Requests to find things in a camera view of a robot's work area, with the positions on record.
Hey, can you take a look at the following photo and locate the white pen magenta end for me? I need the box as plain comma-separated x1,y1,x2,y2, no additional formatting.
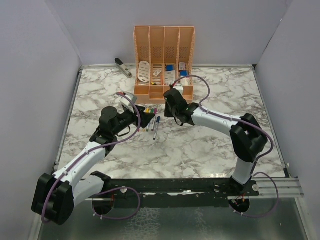
151,113,157,132

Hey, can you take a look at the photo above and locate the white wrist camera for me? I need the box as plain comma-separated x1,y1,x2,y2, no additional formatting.
170,83,184,95
116,92,138,113

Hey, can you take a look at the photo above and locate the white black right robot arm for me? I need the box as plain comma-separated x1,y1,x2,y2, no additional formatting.
163,88,268,196

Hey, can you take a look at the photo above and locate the blue eraser box upper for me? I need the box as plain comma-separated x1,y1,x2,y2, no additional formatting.
166,64,174,72

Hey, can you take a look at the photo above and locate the orange plastic desk organizer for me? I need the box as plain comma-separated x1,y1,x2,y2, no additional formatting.
133,26,196,104

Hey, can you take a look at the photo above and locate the small white packet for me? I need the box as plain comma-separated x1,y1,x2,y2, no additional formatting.
153,69,162,77

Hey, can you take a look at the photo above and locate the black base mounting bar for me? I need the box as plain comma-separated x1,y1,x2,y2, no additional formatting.
92,171,259,209

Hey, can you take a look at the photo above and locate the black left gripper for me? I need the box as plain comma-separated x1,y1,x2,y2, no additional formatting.
112,104,155,136

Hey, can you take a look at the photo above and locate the white pen blue end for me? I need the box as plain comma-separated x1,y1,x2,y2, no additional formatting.
153,122,159,141

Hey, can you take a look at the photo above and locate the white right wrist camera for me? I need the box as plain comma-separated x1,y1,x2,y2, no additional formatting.
170,83,184,95

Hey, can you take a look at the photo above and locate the blue eraser box lower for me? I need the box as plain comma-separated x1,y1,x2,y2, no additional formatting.
180,70,188,77

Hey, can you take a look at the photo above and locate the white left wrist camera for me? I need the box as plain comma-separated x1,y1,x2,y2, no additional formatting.
116,92,138,113

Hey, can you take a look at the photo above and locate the white red staples box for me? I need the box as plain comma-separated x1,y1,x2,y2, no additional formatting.
180,76,191,86

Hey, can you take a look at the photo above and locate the aluminium table edge rail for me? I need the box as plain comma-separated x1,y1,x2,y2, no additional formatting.
27,64,85,240

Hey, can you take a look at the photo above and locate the black grey stapler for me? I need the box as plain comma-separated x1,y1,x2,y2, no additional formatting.
114,58,132,78

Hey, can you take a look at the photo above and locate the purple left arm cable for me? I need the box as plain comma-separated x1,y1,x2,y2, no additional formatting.
41,92,145,225

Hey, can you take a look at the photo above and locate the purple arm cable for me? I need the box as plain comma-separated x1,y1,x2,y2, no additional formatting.
169,74,280,219
41,92,145,225

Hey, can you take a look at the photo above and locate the white oval label card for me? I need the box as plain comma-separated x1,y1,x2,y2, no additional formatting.
137,60,151,83

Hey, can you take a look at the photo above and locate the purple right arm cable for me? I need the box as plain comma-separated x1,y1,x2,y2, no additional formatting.
169,74,280,219

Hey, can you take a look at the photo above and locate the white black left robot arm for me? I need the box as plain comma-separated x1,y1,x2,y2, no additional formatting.
31,105,155,225

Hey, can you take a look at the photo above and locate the blue eraser box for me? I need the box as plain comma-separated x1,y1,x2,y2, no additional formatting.
166,64,174,72
180,70,188,77

